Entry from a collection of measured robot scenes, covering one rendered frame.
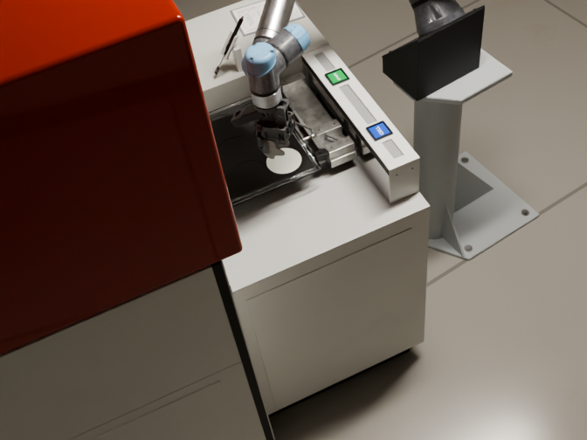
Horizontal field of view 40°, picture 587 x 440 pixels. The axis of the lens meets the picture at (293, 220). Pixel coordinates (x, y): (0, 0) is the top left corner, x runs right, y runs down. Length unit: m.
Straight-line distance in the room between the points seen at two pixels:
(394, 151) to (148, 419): 0.94
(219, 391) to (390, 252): 0.63
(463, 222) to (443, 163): 0.45
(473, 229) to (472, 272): 0.20
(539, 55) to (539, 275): 1.26
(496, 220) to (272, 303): 1.30
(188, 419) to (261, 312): 0.35
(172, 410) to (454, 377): 1.17
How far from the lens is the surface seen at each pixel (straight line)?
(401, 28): 4.13
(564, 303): 3.09
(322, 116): 2.41
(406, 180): 2.20
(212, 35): 2.63
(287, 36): 1.98
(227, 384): 2.06
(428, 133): 2.74
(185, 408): 2.07
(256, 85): 1.94
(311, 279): 2.21
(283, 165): 2.25
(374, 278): 2.36
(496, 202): 3.31
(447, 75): 2.55
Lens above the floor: 2.54
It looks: 51 degrees down
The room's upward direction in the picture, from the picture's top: 9 degrees counter-clockwise
